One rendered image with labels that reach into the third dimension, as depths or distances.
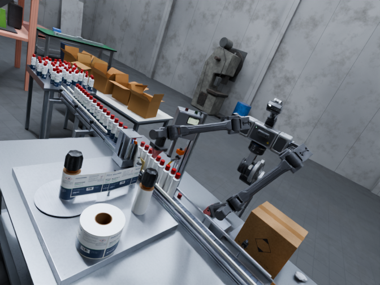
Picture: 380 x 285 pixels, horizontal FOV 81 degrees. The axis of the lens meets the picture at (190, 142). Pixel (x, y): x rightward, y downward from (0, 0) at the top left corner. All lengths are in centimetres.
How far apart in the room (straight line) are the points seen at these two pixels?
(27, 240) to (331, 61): 831
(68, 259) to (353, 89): 818
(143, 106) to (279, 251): 241
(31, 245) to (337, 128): 815
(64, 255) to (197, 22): 966
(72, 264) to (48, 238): 18
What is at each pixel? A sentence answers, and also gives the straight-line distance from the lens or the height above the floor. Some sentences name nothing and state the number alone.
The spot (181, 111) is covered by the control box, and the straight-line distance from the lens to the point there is 147.
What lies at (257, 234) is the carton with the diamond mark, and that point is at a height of 102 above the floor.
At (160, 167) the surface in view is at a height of 104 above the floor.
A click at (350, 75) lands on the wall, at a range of 848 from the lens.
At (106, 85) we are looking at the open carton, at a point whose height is 92.
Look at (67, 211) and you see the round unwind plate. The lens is 137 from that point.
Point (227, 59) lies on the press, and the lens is 793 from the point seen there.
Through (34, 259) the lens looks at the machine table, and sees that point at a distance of 127.
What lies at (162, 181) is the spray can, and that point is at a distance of 162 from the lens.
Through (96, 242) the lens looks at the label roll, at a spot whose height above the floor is 98.
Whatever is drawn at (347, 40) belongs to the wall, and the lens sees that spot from 863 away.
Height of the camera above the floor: 185
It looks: 21 degrees down
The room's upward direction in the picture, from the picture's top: 22 degrees clockwise
